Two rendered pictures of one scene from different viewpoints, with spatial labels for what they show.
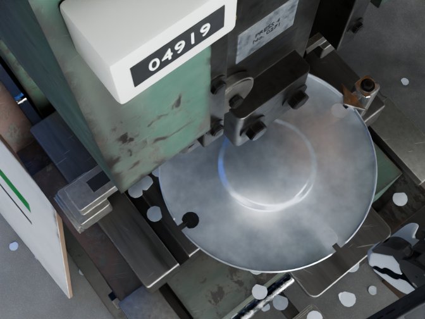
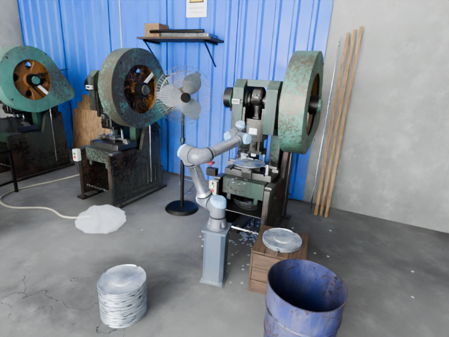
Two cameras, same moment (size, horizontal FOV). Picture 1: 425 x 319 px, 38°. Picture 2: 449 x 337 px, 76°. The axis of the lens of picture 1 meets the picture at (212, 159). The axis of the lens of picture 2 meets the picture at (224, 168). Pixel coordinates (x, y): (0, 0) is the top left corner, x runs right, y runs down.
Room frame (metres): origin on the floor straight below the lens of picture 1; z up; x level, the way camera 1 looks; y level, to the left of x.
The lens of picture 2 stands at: (-1.05, -2.18, 1.51)
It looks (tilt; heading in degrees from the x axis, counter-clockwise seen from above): 18 degrees down; 63
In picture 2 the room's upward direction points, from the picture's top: 3 degrees clockwise
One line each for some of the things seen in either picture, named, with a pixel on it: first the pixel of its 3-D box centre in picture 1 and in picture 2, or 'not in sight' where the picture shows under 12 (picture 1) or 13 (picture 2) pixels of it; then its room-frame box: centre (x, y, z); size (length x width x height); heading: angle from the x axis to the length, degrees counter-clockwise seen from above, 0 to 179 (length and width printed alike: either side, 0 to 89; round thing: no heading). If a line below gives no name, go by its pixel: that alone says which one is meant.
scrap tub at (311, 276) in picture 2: not in sight; (300, 317); (-0.04, -1.24, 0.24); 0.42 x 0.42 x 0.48
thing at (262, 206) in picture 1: (267, 162); (248, 162); (0.27, -0.07, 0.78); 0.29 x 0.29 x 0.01
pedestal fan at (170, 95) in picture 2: not in sight; (196, 137); (0.18, 1.01, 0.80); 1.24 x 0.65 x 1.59; 39
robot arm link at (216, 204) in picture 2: not in sight; (217, 205); (-0.22, -0.48, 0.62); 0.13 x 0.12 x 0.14; 104
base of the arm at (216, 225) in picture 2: not in sight; (217, 220); (-0.22, -0.48, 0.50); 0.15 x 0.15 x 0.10
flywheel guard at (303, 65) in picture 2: not in sight; (299, 102); (0.66, -0.19, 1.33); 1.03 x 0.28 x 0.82; 39
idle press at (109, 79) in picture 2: not in sight; (135, 124); (-0.44, 1.58, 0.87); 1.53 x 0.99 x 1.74; 37
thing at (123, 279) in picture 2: not in sight; (122, 279); (-0.90, -0.55, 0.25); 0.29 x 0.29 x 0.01
